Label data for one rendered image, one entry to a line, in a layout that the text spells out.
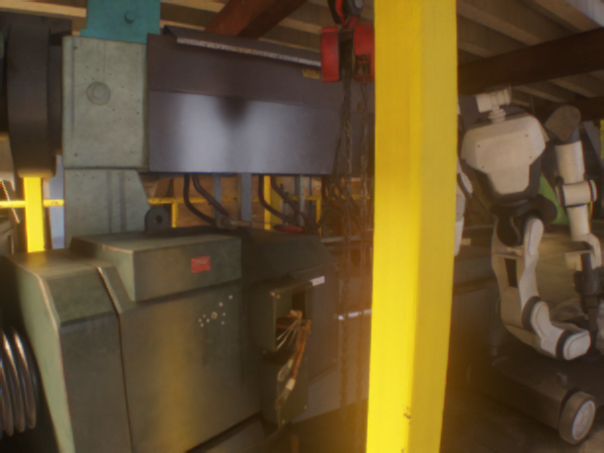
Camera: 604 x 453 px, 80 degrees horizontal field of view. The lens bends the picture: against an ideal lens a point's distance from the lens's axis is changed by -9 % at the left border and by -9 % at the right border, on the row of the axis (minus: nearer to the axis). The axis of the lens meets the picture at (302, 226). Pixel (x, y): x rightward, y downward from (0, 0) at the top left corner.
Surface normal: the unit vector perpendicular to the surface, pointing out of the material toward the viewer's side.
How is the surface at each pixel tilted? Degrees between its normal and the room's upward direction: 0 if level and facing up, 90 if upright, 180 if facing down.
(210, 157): 90
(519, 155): 105
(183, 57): 78
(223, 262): 90
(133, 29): 90
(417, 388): 90
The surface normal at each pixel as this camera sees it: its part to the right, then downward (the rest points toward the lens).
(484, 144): -0.42, 0.35
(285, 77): 0.50, -0.13
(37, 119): 0.47, 0.48
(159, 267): 0.77, 0.06
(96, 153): 0.51, 0.08
